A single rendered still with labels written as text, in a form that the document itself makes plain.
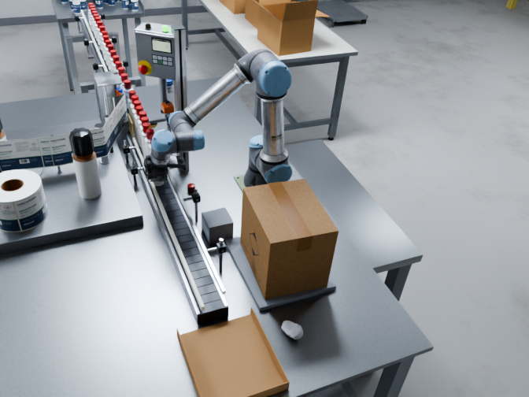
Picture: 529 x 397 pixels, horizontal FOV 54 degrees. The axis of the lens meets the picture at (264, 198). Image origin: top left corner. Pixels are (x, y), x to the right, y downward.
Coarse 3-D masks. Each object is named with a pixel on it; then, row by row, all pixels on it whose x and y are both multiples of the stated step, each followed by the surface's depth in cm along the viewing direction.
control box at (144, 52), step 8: (144, 24) 204; (152, 24) 205; (160, 24) 205; (136, 32) 200; (144, 32) 199; (152, 32) 199; (160, 32) 199; (168, 32) 199; (136, 40) 202; (144, 40) 201; (136, 48) 204; (144, 48) 203; (144, 56) 205; (168, 56) 203; (144, 64) 207; (152, 64) 206; (152, 72) 209; (160, 72) 208; (168, 72) 207
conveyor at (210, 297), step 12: (168, 192) 217; (168, 204) 211; (168, 216) 205; (180, 216) 206; (180, 228) 200; (180, 240) 195; (192, 240) 196; (192, 252) 190; (192, 264) 186; (204, 264) 186; (192, 276) 181; (204, 276) 182; (204, 288) 177; (204, 300) 173; (216, 300) 174; (204, 312) 169
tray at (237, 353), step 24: (192, 336) 167; (216, 336) 168; (240, 336) 168; (264, 336) 165; (192, 360) 160; (216, 360) 161; (240, 360) 161; (264, 360) 162; (216, 384) 154; (240, 384) 155; (264, 384) 155; (288, 384) 153
